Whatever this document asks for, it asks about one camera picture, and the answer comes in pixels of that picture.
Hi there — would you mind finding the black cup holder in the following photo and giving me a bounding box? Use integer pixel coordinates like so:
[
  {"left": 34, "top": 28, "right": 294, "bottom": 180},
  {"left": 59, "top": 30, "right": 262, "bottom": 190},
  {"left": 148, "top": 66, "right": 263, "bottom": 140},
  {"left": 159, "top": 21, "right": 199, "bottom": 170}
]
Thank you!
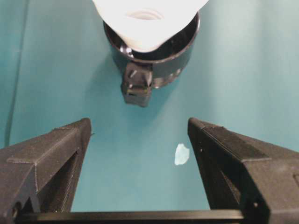
[{"left": 103, "top": 13, "right": 200, "bottom": 107}]

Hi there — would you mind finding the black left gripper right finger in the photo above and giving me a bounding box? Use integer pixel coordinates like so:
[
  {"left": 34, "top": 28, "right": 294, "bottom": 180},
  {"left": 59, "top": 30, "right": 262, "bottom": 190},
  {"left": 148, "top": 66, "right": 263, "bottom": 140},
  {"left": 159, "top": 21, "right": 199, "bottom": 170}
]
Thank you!
[{"left": 188, "top": 118, "right": 299, "bottom": 224}]

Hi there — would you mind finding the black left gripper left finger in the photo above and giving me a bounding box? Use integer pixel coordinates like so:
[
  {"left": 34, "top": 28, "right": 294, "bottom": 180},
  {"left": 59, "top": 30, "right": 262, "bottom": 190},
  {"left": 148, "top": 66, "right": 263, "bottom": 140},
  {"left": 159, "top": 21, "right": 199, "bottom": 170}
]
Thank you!
[{"left": 0, "top": 118, "right": 91, "bottom": 217}]

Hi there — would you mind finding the white paper cup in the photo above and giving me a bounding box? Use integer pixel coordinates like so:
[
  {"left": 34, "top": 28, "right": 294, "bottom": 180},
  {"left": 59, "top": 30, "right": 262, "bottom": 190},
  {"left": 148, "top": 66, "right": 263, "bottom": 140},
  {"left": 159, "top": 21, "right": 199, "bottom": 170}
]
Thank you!
[{"left": 93, "top": 0, "right": 208, "bottom": 53}]

